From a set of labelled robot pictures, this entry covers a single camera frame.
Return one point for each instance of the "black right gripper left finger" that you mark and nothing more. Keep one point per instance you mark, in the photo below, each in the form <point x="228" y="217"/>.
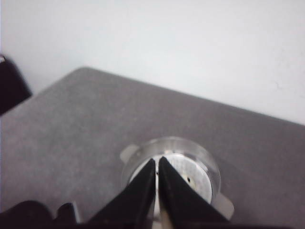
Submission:
<point x="130" y="208"/>

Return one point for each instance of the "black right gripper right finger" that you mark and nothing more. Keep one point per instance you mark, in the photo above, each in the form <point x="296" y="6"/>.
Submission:
<point x="186" y="209"/>

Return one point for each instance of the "stainless steel steamer pot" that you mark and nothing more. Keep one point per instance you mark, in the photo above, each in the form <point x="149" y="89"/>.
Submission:
<point x="193" y="162"/>

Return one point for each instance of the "black object at left edge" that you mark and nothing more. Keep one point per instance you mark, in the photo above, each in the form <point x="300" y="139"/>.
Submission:
<point x="13" y="88"/>

